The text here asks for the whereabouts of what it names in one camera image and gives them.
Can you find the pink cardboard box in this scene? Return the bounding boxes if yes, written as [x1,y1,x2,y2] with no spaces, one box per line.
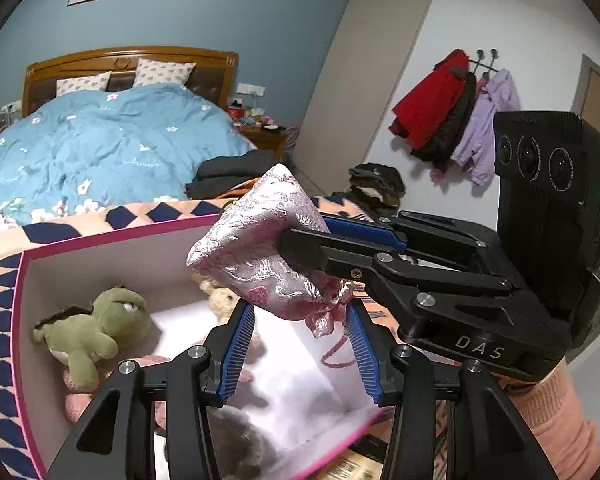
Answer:
[12,212,391,480]

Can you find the blue floral duvet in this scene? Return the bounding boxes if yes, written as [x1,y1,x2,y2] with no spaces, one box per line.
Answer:
[0,82,258,236]

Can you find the wooden bed headboard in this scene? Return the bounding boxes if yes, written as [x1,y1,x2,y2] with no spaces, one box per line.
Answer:
[22,46,240,118]

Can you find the lilac jacket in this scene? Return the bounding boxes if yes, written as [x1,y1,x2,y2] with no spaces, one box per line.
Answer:
[450,69,521,186]

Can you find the pink brocade pouch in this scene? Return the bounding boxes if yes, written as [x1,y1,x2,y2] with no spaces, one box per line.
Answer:
[186,164,361,371]

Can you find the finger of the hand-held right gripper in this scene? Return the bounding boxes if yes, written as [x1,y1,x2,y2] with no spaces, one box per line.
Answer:
[278,227,516,301]
[322,210,491,266]

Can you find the beige wardrobe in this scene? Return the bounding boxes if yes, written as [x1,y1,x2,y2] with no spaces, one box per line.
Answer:
[300,0,441,196]

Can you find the green plush turtle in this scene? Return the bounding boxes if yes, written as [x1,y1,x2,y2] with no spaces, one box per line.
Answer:
[32,285,152,391]

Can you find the small cream plush doll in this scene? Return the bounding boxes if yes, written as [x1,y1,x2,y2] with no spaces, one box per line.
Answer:
[200,280,246,326]

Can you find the wooden nightstand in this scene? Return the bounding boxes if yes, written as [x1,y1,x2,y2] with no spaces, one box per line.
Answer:
[235,122,288,161]

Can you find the black jacket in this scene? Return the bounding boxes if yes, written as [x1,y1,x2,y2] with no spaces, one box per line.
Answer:
[411,72,478,171]

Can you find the orange patterned blanket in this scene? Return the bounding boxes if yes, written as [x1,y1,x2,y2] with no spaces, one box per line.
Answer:
[0,192,431,480]

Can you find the black wall coat hooks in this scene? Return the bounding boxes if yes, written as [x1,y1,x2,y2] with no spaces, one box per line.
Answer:
[467,49,501,78]

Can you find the red jacket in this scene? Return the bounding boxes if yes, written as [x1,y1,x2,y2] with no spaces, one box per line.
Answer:
[391,49,470,150]

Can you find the pile of dark clothes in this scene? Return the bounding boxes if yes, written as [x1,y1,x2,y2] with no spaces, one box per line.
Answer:
[347,162,407,211]

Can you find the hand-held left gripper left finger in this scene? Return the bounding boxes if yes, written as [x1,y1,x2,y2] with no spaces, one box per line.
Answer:
[45,300,258,480]

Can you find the dark folded clothes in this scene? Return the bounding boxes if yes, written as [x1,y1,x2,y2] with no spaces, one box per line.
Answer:
[185,149,281,201]

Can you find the pink knitted plush toy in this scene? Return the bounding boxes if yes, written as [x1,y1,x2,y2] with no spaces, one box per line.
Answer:
[62,352,171,423]

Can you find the white dotted pillow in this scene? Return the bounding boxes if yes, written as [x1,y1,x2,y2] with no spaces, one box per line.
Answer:
[132,57,197,88]
[56,71,112,97]

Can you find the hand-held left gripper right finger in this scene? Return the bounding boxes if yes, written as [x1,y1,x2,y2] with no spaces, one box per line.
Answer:
[345,300,546,480]

